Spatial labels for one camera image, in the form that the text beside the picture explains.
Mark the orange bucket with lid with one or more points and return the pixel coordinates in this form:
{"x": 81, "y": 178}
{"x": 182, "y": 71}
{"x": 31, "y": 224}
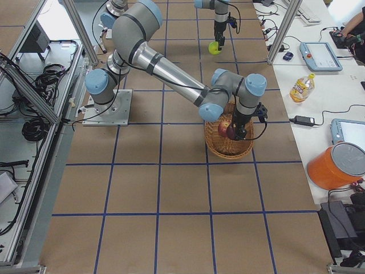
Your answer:
{"x": 339, "y": 165}

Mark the red yellow apple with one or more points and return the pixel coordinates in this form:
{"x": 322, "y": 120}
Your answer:
{"x": 222, "y": 128}

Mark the right teach pendant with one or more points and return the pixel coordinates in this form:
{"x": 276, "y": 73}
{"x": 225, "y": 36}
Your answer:
{"x": 350, "y": 131}

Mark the dark blue pouch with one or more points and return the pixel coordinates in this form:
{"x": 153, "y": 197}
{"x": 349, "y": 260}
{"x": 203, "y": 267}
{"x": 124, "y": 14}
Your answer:
{"x": 288, "y": 56}

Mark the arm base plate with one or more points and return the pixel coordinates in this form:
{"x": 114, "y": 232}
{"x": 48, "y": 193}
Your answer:
{"x": 109, "y": 114}

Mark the dark red apple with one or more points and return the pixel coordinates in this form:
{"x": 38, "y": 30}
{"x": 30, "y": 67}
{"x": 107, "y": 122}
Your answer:
{"x": 231, "y": 134}

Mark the left teach pendant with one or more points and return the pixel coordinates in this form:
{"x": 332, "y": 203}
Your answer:
{"x": 319, "y": 56}

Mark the green apple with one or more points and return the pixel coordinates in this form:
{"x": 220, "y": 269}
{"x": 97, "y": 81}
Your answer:
{"x": 214, "y": 48}

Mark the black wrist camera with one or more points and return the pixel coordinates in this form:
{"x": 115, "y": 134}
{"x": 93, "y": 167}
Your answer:
{"x": 232, "y": 21}
{"x": 261, "y": 112}

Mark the aluminium frame post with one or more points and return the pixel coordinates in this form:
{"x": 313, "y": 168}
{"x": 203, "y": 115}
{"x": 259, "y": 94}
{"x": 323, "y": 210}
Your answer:
{"x": 283, "y": 29}

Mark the orange drink bottle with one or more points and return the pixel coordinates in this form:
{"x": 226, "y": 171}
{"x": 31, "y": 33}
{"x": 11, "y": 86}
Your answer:
{"x": 303, "y": 87}

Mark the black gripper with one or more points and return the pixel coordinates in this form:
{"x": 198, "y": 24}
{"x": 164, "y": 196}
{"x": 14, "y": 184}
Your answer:
{"x": 219, "y": 28}
{"x": 240, "y": 120}

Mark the teach pendant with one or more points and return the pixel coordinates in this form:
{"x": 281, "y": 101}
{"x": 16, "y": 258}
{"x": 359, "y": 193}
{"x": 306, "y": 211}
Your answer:
{"x": 350, "y": 131}
{"x": 319, "y": 56}

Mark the wicker basket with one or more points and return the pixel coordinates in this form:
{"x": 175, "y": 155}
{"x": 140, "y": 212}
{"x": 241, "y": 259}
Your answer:
{"x": 224, "y": 147}

